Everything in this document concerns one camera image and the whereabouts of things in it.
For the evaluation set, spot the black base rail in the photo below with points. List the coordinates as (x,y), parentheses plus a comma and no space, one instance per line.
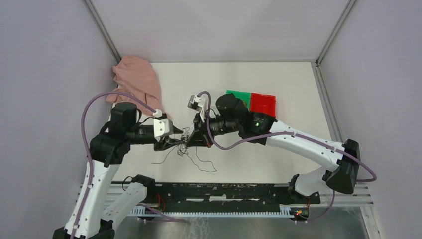
(213,207)

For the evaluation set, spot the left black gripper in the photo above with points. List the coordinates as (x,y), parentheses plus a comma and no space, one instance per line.
(166,143)

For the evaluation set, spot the red plastic bin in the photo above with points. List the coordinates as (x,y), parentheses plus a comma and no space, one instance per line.
(263,104)

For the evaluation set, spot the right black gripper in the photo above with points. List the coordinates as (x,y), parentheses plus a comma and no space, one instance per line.
(200,137)

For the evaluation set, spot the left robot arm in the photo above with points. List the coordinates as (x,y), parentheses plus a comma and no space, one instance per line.
(90,219)

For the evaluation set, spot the pink cloth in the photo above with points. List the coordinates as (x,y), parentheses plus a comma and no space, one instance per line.
(136,76)

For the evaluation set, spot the white slotted cable duct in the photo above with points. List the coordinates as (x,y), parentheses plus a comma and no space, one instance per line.
(141,211)

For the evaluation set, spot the aluminium frame rail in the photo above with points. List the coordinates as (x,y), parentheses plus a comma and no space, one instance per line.
(359,194)

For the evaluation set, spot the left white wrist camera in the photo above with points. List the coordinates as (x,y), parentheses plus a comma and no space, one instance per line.
(162,125)

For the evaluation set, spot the green plastic bin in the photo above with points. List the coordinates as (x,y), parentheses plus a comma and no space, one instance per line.
(244,96)

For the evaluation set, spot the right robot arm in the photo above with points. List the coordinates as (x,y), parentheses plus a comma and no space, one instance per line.
(339,162)

